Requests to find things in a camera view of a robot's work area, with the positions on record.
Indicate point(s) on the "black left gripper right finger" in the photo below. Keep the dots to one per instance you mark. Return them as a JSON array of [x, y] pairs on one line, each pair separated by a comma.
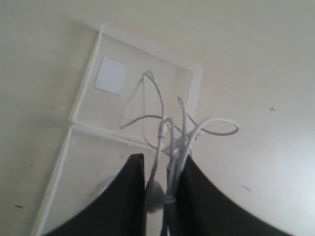
[[201, 209]]

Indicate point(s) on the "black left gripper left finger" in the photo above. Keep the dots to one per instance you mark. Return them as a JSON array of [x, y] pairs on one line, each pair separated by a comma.
[[118, 211]]

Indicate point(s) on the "white wired earphones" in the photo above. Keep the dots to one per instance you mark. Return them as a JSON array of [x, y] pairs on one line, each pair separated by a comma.
[[176, 143]]

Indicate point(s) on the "clear plastic storage case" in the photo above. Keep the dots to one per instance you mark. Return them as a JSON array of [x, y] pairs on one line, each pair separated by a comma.
[[96, 147]]

